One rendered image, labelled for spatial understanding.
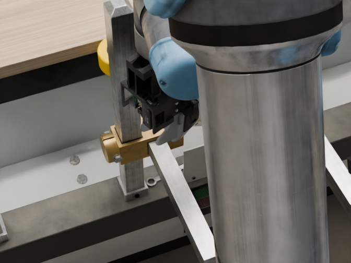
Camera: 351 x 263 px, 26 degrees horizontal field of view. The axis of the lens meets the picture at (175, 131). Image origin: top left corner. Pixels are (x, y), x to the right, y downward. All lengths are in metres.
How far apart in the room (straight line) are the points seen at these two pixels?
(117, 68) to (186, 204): 0.24
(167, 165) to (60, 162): 0.37
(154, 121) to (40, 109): 0.46
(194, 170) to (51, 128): 0.31
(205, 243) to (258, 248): 0.62
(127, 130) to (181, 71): 0.42
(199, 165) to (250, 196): 0.86
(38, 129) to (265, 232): 1.02
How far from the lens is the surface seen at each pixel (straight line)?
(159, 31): 0.86
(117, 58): 1.11
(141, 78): 1.00
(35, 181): 1.53
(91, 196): 1.40
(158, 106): 1.03
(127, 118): 1.21
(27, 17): 1.43
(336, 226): 2.22
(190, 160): 1.35
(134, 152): 1.27
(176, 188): 1.21
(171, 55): 0.83
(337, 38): 0.89
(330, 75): 1.72
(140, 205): 1.38
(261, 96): 0.49
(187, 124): 1.12
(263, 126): 0.50
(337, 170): 1.25
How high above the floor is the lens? 1.86
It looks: 51 degrees down
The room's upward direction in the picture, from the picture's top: straight up
